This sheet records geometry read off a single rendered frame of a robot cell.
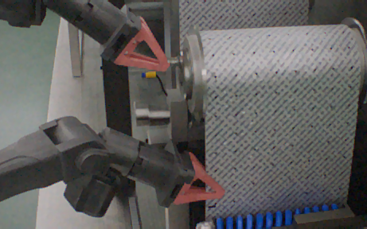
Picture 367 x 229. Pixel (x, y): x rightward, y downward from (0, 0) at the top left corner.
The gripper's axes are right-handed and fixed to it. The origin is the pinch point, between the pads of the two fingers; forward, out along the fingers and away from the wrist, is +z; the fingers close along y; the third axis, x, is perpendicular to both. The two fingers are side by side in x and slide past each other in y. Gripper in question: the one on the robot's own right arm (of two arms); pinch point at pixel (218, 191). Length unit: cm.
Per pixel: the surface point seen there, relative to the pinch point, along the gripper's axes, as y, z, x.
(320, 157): 0.3, 12.0, 11.5
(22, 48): -424, -17, -136
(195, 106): -1.3, -9.4, 10.5
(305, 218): 5.3, 12.6, 3.3
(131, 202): -27.5, -1.6, -21.8
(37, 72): -358, -2, -127
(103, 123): -66, -5, -24
